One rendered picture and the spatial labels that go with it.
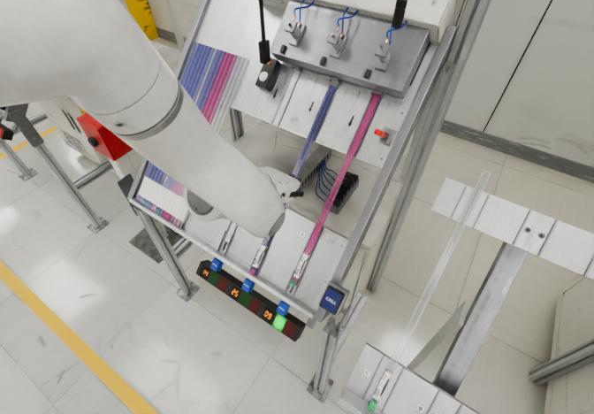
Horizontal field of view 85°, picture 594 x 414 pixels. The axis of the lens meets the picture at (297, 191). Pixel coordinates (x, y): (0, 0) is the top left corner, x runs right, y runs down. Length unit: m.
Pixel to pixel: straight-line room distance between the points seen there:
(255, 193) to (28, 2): 0.31
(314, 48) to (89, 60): 0.59
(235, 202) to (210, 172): 0.05
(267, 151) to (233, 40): 0.49
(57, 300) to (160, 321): 0.52
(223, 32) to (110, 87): 0.75
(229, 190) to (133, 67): 0.20
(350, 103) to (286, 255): 0.40
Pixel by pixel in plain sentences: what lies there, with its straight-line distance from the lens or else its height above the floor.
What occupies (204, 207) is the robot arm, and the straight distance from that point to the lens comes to 0.54.
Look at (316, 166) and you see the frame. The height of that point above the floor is 0.66.
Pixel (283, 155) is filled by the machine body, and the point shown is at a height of 0.62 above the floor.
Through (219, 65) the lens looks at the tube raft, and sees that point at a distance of 1.00.
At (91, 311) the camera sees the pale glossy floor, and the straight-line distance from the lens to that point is 1.86.
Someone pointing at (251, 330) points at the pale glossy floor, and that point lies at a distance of 1.59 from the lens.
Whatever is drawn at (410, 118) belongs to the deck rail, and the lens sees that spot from 0.76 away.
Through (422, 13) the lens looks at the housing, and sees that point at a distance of 0.77.
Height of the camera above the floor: 1.48
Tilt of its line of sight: 47 degrees down
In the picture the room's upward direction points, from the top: straight up
